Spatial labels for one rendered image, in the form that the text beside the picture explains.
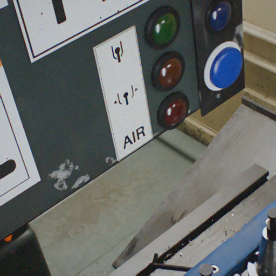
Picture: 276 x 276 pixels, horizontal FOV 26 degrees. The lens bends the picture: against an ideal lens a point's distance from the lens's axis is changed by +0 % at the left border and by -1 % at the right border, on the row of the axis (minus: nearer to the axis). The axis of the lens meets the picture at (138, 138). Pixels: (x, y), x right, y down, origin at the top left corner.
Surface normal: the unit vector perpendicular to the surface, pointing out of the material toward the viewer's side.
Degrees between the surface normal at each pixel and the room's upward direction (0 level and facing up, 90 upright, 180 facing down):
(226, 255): 0
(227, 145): 24
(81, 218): 0
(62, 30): 90
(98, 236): 0
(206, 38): 90
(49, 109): 90
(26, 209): 90
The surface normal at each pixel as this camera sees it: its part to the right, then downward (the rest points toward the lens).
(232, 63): 0.66, 0.37
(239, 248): -0.14, -0.76
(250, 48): -0.76, 0.50
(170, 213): -0.42, -0.50
